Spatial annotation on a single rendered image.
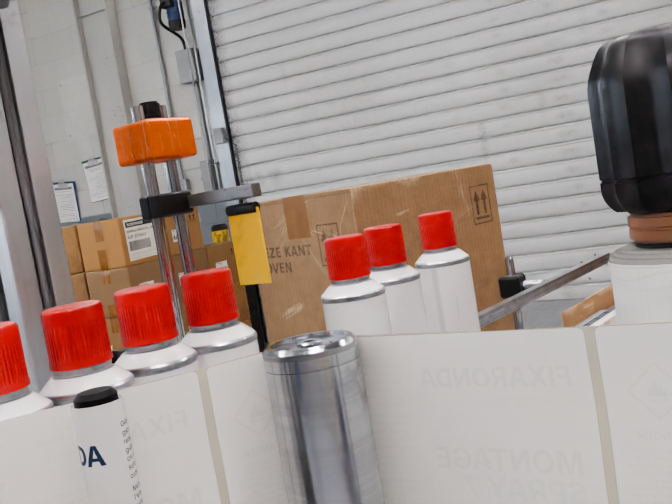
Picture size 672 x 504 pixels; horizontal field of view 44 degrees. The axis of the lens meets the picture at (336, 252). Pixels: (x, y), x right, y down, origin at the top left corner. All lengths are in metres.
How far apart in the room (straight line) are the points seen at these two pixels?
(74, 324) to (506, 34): 4.56
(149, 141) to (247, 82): 5.00
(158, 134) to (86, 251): 3.86
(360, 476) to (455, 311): 0.47
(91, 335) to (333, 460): 0.19
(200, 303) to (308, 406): 0.23
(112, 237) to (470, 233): 3.25
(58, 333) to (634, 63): 0.33
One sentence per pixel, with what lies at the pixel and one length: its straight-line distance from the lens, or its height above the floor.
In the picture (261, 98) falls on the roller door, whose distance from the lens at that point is 5.56.
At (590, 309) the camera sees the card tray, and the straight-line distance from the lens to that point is 1.48.
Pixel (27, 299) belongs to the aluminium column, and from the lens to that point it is 0.62.
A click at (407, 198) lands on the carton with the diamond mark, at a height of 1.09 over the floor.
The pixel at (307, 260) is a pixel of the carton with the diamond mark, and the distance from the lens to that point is 1.18.
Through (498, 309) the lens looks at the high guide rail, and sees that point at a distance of 0.96.
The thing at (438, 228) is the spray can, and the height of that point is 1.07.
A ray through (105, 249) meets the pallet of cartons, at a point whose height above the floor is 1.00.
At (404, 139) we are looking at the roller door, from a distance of 5.11.
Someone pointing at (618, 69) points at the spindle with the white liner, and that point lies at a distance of 0.45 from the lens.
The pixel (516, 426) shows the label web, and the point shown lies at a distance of 0.32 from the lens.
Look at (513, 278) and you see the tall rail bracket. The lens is 1.12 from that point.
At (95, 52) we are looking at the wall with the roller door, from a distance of 6.49.
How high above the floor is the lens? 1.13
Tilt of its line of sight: 5 degrees down
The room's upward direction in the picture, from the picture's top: 10 degrees counter-clockwise
